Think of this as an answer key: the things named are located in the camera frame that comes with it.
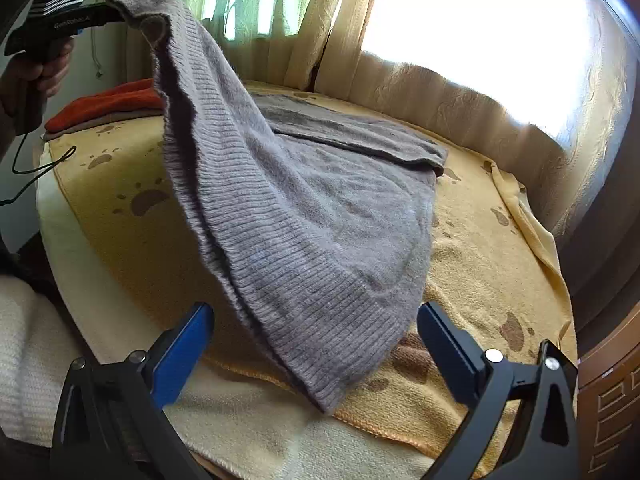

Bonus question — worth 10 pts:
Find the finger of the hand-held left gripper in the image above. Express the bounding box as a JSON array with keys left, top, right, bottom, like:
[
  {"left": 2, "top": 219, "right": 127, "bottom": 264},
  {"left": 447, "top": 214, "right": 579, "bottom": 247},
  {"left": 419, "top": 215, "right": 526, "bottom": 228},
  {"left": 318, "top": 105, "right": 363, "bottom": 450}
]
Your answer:
[{"left": 100, "top": 2, "right": 128, "bottom": 27}]

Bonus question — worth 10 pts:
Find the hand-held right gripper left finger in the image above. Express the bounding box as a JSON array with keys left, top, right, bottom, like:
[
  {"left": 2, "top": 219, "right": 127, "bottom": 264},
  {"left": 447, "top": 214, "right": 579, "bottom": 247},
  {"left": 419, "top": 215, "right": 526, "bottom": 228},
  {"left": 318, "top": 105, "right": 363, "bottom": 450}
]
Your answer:
[{"left": 50, "top": 301, "right": 216, "bottom": 480}]

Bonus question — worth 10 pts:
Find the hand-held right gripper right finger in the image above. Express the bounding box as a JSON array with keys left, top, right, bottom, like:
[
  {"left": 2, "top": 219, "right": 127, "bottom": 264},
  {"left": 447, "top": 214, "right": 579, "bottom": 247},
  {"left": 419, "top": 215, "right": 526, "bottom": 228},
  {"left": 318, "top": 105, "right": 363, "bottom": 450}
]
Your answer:
[{"left": 416, "top": 301, "right": 581, "bottom": 480}]

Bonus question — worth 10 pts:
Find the grey knit sweater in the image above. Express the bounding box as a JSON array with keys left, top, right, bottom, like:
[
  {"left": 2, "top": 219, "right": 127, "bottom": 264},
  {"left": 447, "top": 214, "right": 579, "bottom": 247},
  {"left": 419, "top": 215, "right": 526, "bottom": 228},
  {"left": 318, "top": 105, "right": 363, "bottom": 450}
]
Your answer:
[{"left": 102, "top": 0, "right": 448, "bottom": 413}]

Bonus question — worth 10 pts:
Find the person's left hand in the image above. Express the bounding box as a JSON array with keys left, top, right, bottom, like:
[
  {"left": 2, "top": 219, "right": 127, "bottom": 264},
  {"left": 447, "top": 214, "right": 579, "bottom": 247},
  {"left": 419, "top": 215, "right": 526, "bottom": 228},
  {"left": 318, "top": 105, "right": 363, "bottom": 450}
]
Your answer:
[{"left": 0, "top": 37, "right": 76, "bottom": 136}]

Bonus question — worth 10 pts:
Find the red knit sweater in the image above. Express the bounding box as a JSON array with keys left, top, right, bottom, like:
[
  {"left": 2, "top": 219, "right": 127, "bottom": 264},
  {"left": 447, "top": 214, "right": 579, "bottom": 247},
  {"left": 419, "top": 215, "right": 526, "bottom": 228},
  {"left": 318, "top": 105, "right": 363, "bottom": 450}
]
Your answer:
[{"left": 44, "top": 78, "right": 166, "bottom": 133}]

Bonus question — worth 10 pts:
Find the yellow paw print blanket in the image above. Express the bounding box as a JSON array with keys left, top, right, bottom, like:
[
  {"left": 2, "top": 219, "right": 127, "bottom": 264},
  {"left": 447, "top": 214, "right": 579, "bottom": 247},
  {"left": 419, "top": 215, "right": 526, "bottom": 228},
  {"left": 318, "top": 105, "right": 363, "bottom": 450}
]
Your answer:
[{"left": 47, "top": 80, "right": 578, "bottom": 476}]

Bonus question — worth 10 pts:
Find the brown folded garment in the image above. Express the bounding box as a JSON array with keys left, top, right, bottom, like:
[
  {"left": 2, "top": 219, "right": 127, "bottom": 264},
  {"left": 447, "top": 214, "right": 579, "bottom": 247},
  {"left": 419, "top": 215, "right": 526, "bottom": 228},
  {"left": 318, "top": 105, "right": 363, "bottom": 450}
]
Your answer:
[{"left": 42, "top": 109, "right": 166, "bottom": 142}]

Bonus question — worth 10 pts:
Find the white knit cloth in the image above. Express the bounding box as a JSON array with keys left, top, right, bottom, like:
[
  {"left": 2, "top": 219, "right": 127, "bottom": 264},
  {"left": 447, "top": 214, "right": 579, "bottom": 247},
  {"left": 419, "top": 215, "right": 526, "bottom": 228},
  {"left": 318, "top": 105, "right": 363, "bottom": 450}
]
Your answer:
[{"left": 0, "top": 275, "right": 101, "bottom": 448}]

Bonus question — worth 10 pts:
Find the brown wooden door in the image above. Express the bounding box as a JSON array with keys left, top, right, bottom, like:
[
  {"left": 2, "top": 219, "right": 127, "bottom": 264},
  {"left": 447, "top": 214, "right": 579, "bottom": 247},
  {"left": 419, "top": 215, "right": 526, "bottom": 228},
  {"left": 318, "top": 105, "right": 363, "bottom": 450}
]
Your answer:
[{"left": 575, "top": 310, "right": 640, "bottom": 480}]

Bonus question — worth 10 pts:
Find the beige patterned curtain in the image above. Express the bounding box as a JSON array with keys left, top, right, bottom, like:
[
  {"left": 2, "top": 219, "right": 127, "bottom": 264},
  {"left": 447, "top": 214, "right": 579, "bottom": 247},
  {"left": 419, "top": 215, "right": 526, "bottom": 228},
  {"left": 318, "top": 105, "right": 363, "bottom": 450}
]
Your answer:
[{"left": 125, "top": 0, "right": 640, "bottom": 241}]

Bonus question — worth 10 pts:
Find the grey wall cable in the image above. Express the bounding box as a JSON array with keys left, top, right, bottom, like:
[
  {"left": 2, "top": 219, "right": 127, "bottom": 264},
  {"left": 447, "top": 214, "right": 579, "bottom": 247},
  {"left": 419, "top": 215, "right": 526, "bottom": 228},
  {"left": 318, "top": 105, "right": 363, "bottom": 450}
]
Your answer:
[{"left": 91, "top": 30, "right": 106, "bottom": 80}]

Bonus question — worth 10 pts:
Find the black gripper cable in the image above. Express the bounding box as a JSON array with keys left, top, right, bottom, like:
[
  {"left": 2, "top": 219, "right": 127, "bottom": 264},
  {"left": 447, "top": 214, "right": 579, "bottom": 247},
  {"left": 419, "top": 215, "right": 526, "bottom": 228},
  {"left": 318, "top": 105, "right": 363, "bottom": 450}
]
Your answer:
[{"left": 0, "top": 127, "right": 78, "bottom": 206}]

